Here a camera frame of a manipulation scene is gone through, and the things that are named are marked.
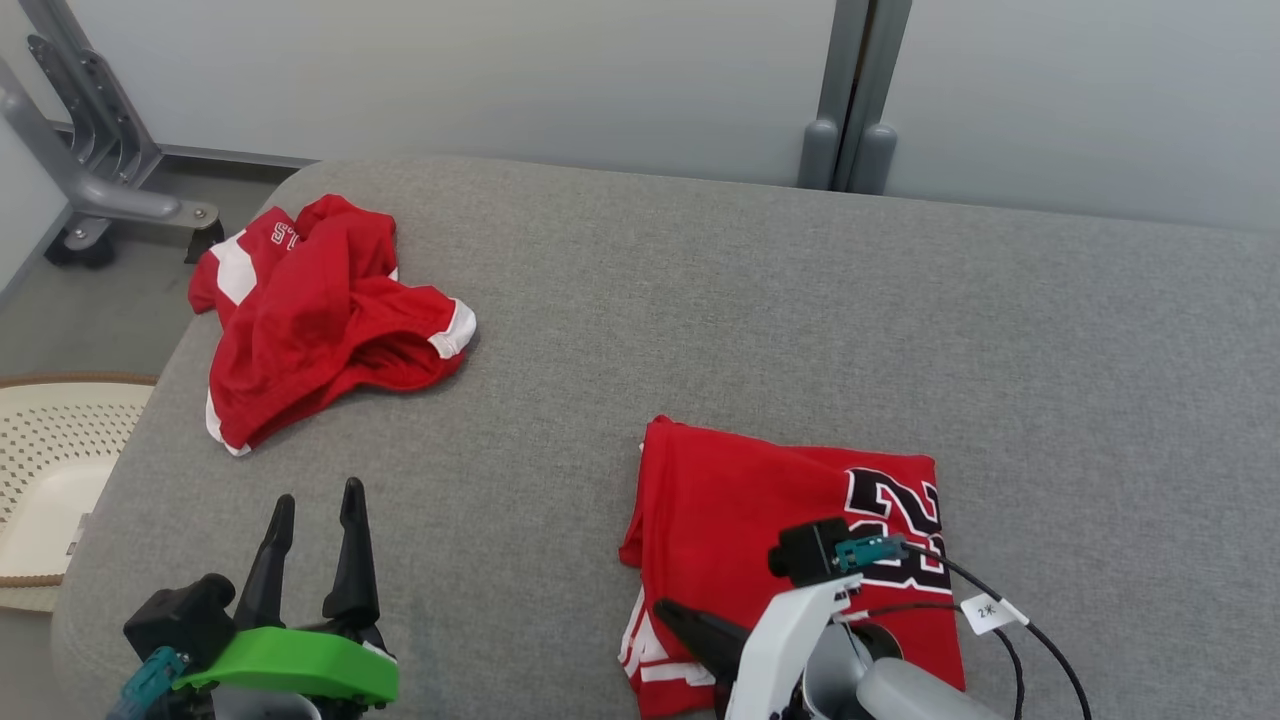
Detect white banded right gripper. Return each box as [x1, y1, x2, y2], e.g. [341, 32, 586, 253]
[652, 575, 866, 720]

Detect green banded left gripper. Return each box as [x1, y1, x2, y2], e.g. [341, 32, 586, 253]
[170, 477, 401, 720]

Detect red jersey white sleeves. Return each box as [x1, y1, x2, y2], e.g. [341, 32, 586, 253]
[617, 415, 968, 720]

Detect red shorts white trim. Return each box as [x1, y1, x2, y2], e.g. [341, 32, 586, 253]
[187, 194, 478, 458]

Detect cream perforated laundry basket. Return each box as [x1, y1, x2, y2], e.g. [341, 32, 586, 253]
[0, 372, 159, 613]

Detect grey metal stand leg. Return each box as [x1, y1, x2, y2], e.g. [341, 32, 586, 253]
[0, 0, 223, 269]

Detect teal right camera connector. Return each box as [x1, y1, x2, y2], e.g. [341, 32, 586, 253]
[833, 534, 911, 574]

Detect teal camera connector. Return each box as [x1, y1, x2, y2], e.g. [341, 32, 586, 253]
[105, 646, 191, 720]
[833, 534, 911, 574]

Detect teal left camera connector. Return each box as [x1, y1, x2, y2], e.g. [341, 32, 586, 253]
[105, 646, 191, 720]

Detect white printed cable label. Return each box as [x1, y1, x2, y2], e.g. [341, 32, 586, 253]
[958, 592, 1031, 637]

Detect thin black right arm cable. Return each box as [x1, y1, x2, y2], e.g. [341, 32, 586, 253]
[845, 600, 1027, 720]

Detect black right camera cable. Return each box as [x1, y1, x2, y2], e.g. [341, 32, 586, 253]
[900, 545, 1093, 720]

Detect grey wall baseboard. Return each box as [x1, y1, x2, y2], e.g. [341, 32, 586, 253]
[50, 120, 321, 171]

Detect grey partition post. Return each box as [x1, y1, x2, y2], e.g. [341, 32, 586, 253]
[797, 0, 873, 191]
[838, 0, 913, 196]

